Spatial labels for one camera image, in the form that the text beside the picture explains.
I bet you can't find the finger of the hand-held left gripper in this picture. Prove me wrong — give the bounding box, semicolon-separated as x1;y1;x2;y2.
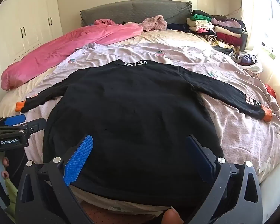
24;118;47;134
3;114;27;127

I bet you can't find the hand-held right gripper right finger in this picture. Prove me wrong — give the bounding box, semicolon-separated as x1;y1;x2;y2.
186;134;264;224

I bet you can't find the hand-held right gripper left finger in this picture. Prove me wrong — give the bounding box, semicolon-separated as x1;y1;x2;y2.
15;134;94;224

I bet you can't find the black sweater with orange cuffs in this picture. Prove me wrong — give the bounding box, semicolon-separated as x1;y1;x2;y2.
15;59;272;211

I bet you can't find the plastic bag of clothes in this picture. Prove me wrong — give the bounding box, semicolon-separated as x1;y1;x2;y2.
229;51;265;73

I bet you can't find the pile of folded clothes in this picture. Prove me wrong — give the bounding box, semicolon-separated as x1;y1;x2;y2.
186;9;248;52

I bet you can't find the person's left hand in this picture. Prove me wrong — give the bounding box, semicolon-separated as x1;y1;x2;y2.
0;156;12;181

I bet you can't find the person's right hand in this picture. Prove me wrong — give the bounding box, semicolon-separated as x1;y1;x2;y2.
161;209;185;224

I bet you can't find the lilac strawberry print blanket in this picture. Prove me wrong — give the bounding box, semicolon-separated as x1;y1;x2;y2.
21;43;280;182

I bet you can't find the yellow-green garment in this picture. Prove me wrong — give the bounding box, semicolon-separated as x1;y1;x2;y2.
3;179;18;216

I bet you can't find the pink quilt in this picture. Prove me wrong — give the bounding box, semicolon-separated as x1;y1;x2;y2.
1;19;144;91

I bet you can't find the white wardrobe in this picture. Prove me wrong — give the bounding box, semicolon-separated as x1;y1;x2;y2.
0;0;64;77

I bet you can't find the red bag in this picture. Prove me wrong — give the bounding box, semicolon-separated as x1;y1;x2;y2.
265;83;277;100

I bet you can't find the cream bed sheet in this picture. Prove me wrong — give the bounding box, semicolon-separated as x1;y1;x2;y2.
0;29;215;122

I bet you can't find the dark navy garment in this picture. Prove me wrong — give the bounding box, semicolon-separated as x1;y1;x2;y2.
167;23;192;33

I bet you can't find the pink fluffy garment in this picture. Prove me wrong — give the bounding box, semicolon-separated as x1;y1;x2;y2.
142;15;168;32

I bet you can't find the grey padded headboard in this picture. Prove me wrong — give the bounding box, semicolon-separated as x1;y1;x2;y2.
80;0;193;27

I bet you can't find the window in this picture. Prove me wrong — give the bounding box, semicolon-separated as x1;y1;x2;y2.
240;0;280;60

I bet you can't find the white bed frame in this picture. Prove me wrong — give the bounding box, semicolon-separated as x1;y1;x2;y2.
259;161;280;224

